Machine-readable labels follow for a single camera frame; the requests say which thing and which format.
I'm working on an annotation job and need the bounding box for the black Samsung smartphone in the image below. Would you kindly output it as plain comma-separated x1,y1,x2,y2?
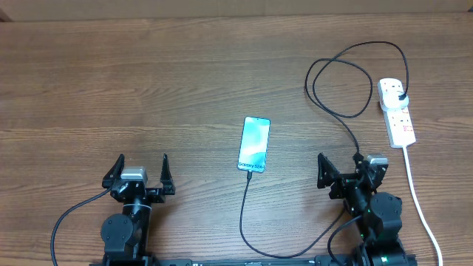
237,117,270,173

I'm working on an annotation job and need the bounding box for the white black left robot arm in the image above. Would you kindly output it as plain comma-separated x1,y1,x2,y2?
101,154,175,265

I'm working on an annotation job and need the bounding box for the white charger plug adapter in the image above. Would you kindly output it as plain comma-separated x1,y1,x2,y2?
380,91,409,112

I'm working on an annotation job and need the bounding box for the white power strip cord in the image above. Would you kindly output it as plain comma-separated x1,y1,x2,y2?
401,145,444,266

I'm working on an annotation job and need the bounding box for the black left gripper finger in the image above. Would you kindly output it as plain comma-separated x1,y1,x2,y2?
160,154,175,195
102,154,125,188

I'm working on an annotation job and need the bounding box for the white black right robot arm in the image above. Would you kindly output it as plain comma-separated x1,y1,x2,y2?
314,153,417,266

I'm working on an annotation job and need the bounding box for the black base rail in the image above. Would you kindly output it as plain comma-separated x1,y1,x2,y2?
89,254,418,266

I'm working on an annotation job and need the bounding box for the black charger cable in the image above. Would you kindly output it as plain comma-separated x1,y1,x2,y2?
239,41,410,259

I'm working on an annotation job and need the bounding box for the white power strip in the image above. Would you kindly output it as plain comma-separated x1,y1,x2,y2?
377,78,416,149

